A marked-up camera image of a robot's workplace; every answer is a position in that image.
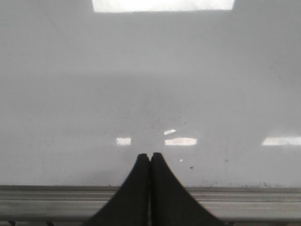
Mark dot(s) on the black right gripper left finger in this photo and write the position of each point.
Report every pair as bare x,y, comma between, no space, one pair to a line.
129,205

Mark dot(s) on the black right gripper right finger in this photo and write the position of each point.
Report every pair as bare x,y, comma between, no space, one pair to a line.
171,204

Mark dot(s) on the white whiteboard with aluminium frame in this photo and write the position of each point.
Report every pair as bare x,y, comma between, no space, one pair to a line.
83,92

